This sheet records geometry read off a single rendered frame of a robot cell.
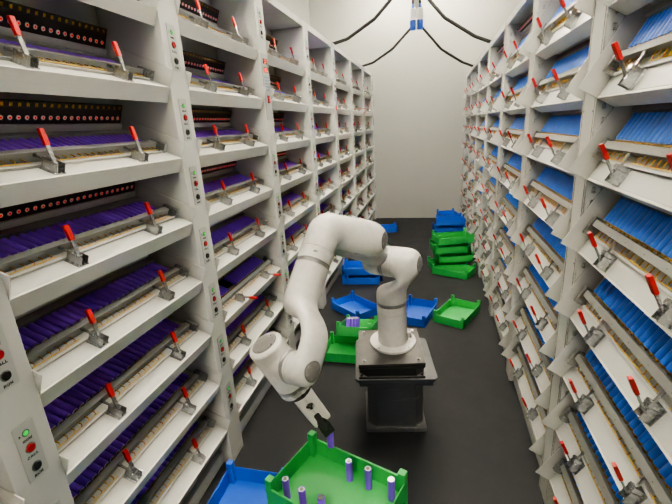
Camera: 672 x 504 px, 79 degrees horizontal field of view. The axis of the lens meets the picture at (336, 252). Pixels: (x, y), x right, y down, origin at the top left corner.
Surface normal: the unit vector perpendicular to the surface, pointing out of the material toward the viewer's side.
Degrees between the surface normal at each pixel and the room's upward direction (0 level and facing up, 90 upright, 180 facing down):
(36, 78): 112
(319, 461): 0
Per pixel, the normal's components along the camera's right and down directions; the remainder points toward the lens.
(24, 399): 0.97, 0.01
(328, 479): -0.06, -0.95
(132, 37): -0.22, 0.30
